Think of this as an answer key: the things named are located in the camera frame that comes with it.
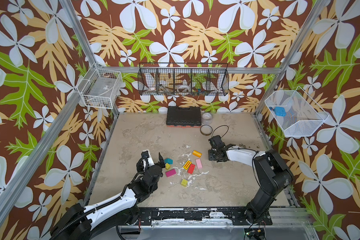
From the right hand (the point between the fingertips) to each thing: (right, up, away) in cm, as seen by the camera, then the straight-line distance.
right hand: (211, 154), depth 97 cm
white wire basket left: (-68, +41, -11) cm, 80 cm away
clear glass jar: (+1, +26, +20) cm, 32 cm away
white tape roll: (-18, +44, +2) cm, 48 cm away
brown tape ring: (-1, +16, +13) cm, 20 cm away
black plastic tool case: (-17, +26, +18) cm, 36 cm away
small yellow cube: (-28, -6, -7) cm, 30 cm away
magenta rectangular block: (-27, -10, -8) cm, 29 cm away
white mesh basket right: (+45, +25, -15) cm, 53 cm away
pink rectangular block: (-9, -5, -6) cm, 12 cm away
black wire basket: (-20, +50, +1) cm, 54 cm away
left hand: (-37, +3, -15) cm, 40 cm away
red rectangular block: (-14, -7, -6) cm, 17 cm away
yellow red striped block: (-16, -5, -6) cm, 18 cm away
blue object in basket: (+37, +28, -10) cm, 48 cm away
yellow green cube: (-18, -14, -13) cm, 26 cm away
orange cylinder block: (-10, +1, -1) cm, 10 cm away
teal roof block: (-28, -3, -5) cm, 29 cm away
